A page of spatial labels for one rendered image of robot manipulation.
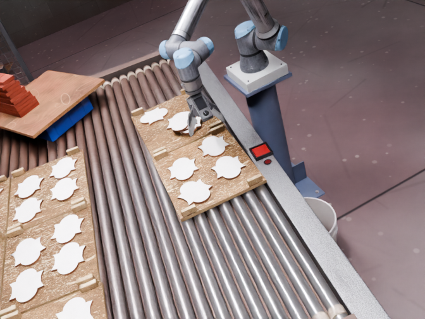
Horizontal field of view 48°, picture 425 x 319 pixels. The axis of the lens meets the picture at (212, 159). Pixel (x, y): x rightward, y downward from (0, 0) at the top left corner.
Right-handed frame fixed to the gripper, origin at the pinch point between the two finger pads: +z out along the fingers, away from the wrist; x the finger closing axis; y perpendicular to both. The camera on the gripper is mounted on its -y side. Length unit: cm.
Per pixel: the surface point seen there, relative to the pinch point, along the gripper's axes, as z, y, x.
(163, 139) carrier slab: 9.0, 20.8, 17.1
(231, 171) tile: 8.0, -19.8, 0.0
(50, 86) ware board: -1, 98, 59
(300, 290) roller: 11, -78, 3
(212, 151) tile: 8.0, -3.6, 1.6
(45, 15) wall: 77, 505, 69
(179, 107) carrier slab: 9.0, 41.0, 2.8
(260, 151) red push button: 9.7, -14.2, -14.9
